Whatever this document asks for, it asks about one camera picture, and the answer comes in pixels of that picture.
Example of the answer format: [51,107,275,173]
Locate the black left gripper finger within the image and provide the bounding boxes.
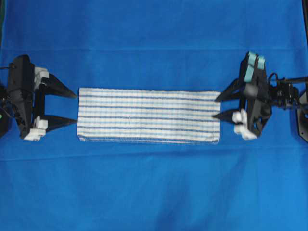
[44,115,77,132]
[43,74,77,99]

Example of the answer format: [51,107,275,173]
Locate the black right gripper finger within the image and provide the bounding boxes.
[212,109,242,124]
[215,78,241,102]

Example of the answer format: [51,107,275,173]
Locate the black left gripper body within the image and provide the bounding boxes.
[7,54,50,141]

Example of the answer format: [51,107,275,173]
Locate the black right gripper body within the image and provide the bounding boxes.
[233,51,272,140]

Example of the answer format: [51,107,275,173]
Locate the white blue striped towel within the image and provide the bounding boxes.
[77,88,221,144]

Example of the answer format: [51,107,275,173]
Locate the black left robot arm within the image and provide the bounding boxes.
[0,54,77,141]

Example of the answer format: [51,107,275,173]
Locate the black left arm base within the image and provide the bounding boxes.
[0,108,11,138]

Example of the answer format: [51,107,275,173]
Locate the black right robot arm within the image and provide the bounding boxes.
[213,51,308,141]

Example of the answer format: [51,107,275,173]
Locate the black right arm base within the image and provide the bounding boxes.
[290,90,308,144]

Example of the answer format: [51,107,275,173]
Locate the blue table cloth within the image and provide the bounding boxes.
[0,0,308,231]

